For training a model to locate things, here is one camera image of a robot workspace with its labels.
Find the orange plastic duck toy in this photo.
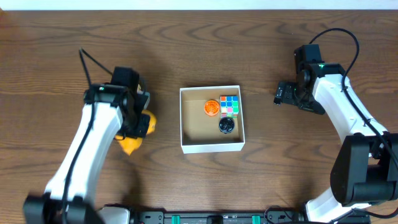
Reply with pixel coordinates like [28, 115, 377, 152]
[114, 110, 157, 156]

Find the colourful puzzle cube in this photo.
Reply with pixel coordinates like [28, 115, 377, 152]
[220, 95, 239, 118]

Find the orange round wheel toy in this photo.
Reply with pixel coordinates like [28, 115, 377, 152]
[204, 100, 220, 116]

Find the black round wheel toy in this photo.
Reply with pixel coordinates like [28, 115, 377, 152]
[218, 117, 235, 134]

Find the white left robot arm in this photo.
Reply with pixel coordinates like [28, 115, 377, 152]
[23, 84, 155, 223]

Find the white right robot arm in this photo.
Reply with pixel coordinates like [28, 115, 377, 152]
[274, 63, 397, 223]

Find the white cardboard box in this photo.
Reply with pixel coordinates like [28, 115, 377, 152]
[180, 85, 245, 154]

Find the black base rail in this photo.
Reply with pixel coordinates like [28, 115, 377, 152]
[99, 203, 371, 224]

